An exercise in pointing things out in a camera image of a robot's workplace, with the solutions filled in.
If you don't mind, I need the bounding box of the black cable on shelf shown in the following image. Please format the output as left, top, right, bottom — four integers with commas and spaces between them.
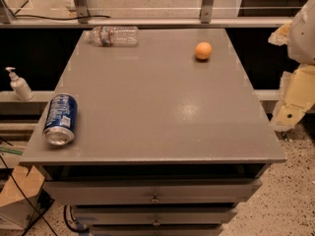
13, 14, 111, 22

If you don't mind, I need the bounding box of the grey drawer cabinet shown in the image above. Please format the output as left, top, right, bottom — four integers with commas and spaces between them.
22, 29, 285, 236

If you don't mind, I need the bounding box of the clear plastic water bottle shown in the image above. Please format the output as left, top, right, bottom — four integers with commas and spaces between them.
84, 26, 138, 47

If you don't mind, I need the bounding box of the black floor cable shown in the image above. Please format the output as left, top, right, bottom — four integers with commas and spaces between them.
0, 154, 60, 236

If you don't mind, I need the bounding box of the white pump dispenser bottle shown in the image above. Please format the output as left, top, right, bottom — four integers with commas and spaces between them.
6, 67, 33, 101

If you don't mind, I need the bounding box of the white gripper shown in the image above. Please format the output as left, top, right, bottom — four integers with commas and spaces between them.
268, 0, 315, 132

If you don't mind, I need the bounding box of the blue pepsi can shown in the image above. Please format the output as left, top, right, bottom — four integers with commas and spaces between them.
43, 93, 78, 146

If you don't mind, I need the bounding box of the orange fruit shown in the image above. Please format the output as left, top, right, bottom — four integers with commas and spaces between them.
195, 42, 213, 60

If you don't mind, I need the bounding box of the cardboard box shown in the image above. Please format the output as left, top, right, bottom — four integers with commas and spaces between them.
0, 166, 44, 230

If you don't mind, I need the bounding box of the grey metal rail frame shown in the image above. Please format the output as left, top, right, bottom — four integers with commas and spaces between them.
0, 0, 307, 29

